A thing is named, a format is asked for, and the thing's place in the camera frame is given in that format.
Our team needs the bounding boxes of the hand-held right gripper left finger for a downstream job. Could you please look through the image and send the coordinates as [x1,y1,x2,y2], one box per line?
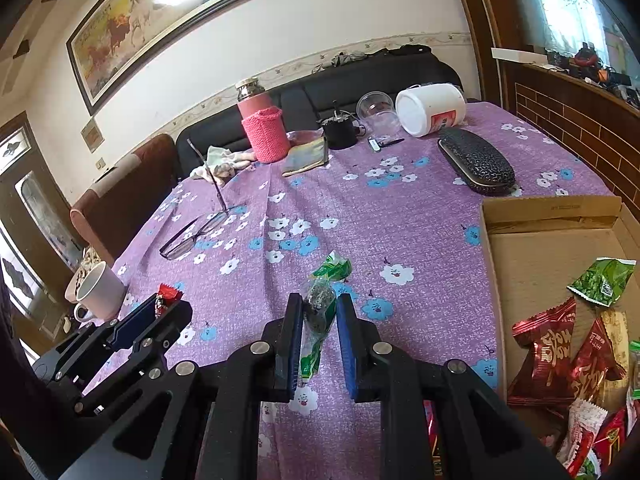
[60,292,306,480]

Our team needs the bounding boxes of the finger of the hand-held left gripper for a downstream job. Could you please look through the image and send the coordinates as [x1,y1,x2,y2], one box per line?
[125,301,193,376]
[102,295,162,348]

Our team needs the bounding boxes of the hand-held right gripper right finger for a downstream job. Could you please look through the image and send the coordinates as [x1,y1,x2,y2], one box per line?
[335,294,571,480]

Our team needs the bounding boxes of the small red candy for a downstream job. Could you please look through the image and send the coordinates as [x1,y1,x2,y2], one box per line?
[156,282,186,318]

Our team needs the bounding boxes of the green clear-window snack packet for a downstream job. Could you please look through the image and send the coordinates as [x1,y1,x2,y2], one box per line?
[297,252,353,387]

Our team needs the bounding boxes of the bright red snack packet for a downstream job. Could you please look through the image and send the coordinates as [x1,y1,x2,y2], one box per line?
[422,399,443,480]
[592,405,628,466]

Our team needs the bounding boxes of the dark red gold-print snack packet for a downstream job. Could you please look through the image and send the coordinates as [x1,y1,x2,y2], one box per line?
[507,296,578,406]
[570,316,626,403]

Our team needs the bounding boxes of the shallow cardboard box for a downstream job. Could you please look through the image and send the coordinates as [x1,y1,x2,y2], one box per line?
[479,194,640,466]

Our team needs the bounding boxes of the white and red snack packet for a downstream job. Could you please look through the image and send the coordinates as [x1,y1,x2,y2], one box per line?
[556,397,608,478]

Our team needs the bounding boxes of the cream snack packet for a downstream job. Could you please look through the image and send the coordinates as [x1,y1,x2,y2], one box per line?
[600,307,630,376]

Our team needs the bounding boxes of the white ceramic mug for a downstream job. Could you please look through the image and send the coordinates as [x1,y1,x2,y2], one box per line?
[65,261,127,323]

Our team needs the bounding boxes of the brown armchair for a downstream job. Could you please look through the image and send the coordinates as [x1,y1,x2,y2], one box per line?
[70,133,178,266]

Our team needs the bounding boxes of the eyeglasses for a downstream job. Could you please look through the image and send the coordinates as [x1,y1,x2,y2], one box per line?
[159,137,249,261]

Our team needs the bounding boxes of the wooden glass door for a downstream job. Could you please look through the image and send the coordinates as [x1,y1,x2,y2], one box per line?
[0,112,83,361]

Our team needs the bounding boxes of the crumpled pale rag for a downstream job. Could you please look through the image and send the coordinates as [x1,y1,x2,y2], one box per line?
[189,145,256,181]

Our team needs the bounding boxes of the grey flat pouch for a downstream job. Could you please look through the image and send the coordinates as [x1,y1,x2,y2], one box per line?
[281,136,329,177]

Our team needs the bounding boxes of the pink bottle with knitted sleeve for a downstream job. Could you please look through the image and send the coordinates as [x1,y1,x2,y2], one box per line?
[236,77,292,163]

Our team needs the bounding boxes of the small black mug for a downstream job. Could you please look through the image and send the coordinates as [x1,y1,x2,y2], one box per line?
[320,110,366,151]

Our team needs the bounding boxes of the black textured glasses case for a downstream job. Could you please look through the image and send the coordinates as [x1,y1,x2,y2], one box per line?
[437,127,516,196]

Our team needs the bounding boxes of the clear plastic cup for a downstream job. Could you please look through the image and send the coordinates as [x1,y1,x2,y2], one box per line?
[356,91,401,142]

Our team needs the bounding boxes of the white plastic jar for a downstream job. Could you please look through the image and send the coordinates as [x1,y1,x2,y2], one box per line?
[395,83,467,138]

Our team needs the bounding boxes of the black sofa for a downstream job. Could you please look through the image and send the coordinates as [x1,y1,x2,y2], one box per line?
[175,47,463,178]

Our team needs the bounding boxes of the framed landscape painting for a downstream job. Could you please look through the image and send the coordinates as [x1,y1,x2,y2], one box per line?
[66,0,273,117]

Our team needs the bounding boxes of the dark clothes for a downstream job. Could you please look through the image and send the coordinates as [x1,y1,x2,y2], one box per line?
[330,45,432,68]

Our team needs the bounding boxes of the cluttered wooden counter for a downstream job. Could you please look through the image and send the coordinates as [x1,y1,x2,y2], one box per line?
[445,0,640,196]

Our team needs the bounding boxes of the long white box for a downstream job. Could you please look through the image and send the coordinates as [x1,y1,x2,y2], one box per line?
[491,47,543,65]

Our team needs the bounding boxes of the clutter of small items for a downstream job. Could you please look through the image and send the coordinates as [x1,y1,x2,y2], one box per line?
[542,42,640,103]

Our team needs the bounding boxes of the small framed wall plaque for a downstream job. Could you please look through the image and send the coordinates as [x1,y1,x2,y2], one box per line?
[81,117,106,153]

